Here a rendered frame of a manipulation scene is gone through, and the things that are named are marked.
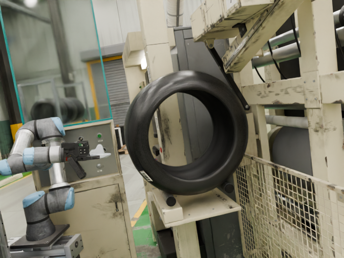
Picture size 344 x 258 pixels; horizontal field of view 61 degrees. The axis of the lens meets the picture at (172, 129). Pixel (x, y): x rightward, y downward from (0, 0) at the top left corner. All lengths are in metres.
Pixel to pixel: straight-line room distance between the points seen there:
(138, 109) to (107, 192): 0.90
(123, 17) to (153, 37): 9.79
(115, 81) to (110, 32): 1.77
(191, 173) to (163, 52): 0.68
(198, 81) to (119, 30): 10.18
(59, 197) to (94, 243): 0.54
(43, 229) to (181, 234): 0.77
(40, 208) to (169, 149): 0.76
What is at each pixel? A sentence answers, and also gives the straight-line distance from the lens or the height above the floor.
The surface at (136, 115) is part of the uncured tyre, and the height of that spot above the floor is 1.30.
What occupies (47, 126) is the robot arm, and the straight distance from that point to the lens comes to 1.79.
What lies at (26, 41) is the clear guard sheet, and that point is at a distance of 2.06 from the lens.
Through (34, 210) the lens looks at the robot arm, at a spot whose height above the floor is 0.88.
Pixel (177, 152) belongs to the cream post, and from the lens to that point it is 1.67.
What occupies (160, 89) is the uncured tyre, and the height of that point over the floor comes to 1.40.
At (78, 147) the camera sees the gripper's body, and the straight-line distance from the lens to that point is 1.33.
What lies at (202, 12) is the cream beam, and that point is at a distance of 1.51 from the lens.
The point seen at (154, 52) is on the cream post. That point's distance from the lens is 1.65.
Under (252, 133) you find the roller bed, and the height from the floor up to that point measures 1.08.
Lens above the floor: 1.36
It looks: 6 degrees down
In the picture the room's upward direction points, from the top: 9 degrees counter-clockwise
